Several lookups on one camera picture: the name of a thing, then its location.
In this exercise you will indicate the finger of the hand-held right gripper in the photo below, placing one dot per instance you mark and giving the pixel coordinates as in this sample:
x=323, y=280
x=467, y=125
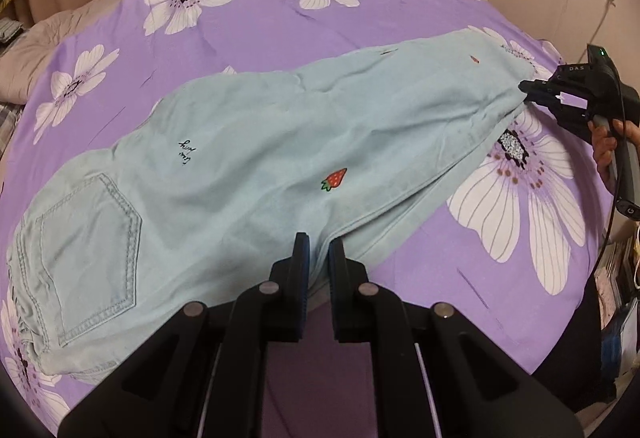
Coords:
x=547, y=102
x=537, y=85

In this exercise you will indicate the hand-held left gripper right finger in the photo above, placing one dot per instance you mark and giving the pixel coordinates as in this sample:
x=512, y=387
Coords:
x=337, y=290

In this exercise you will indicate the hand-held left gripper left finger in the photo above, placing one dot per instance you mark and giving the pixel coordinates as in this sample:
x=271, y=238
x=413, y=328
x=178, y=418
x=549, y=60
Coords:
x=301, y=280

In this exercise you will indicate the light blue pants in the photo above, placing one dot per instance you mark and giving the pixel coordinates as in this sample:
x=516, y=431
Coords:
x=250, y=168

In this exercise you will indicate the person's right hand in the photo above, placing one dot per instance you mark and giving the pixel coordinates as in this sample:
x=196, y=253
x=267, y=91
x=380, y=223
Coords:
x=606, y=143

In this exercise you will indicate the purple floral bedsheet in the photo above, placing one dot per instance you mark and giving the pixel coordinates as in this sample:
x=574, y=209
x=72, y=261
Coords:
x=400, y=8

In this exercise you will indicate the pile of books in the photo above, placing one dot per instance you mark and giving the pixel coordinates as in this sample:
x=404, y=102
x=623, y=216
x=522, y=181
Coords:
x=622, y=298

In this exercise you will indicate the person's black clothing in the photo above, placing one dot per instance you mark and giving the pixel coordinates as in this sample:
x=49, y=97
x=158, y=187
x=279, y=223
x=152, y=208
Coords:
x=575, y=343

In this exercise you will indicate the plaid pillow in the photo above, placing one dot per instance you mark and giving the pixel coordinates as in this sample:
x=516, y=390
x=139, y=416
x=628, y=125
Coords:
x=9, y=120

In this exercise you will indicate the striped pillow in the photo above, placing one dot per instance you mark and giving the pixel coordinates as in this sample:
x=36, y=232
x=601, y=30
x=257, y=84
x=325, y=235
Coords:
x=9, y=30

